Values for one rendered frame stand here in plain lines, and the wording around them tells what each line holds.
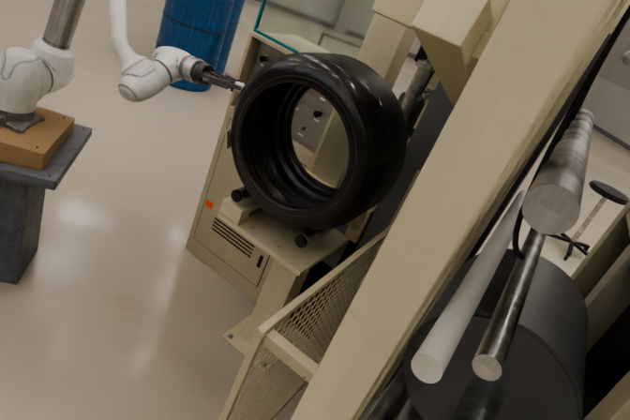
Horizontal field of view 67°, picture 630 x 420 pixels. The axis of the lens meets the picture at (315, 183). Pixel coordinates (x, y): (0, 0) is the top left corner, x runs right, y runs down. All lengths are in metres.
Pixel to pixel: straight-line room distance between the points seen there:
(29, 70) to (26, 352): 1.07
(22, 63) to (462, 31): 1.60
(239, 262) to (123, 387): 0.84
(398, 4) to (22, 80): 1.46
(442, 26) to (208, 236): 2.03
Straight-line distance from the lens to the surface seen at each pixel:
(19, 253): 2.39
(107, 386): 2.16
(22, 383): 2.16
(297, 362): 1.05
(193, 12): 4.86
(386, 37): 1.71
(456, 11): 0.89
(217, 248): 2.66
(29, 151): 2.01
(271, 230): 1.71
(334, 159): 1.82
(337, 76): 1.38
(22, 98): 2.10
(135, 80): 1.75
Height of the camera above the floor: 1.72
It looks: 25 degrees down
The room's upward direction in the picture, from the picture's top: 23 degrees clockwise
